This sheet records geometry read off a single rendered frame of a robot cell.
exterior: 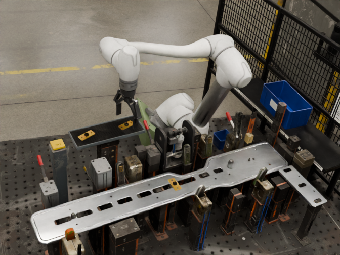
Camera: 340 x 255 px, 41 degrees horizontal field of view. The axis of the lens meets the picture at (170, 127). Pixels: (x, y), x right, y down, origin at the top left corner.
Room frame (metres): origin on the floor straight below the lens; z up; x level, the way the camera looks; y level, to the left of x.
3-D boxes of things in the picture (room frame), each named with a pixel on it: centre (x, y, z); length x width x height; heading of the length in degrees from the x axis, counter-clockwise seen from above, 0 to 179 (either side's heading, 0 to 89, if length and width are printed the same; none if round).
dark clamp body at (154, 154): (1.78, 0.07, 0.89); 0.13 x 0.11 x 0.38; 32
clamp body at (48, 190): (1.46, 0.53, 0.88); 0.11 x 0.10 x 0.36; 32
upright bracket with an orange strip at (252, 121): (2.07, -0.45, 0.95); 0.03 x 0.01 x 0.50; 122
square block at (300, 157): (1.92, -0.75, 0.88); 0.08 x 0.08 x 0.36; 32
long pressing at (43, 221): (1.62, -0.05, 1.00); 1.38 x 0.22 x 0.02; 122
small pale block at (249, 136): (2.03, -0.45, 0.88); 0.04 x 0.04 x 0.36; 32
